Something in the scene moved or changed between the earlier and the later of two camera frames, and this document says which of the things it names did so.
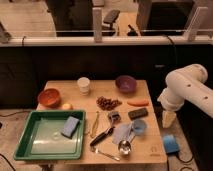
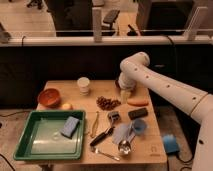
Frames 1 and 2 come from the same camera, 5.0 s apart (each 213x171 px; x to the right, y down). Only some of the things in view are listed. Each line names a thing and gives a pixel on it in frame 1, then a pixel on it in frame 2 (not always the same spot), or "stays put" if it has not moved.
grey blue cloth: [123, 131] stays put
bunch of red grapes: [107, 104] stays put
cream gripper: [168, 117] to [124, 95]
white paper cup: [83, 85] stays put
